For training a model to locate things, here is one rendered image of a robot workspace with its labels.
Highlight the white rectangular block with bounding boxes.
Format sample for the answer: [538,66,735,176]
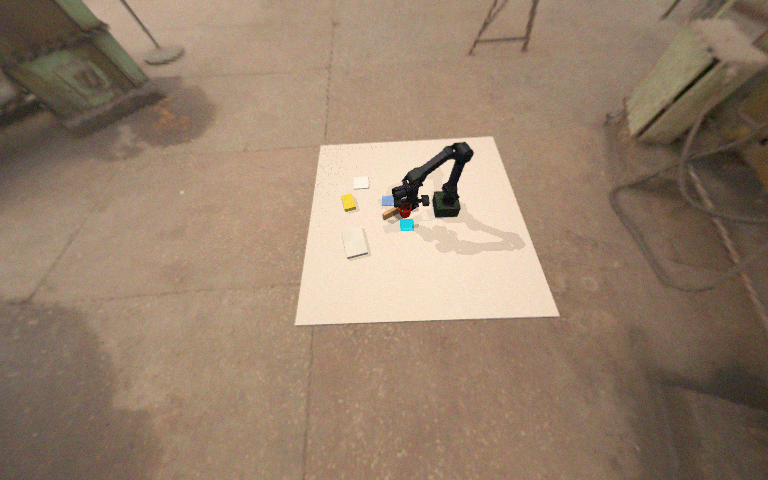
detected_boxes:
[342,226,368,259]

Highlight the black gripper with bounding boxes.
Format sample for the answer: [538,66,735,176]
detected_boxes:
[394,194,430,211]

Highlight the brown wooden block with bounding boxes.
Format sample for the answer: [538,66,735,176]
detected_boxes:
[382,207,399,221]

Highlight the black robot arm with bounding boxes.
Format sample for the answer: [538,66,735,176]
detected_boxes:
[392,142,474,207]

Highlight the yellow block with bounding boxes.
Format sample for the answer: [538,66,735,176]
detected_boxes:
[341,193,356,212]

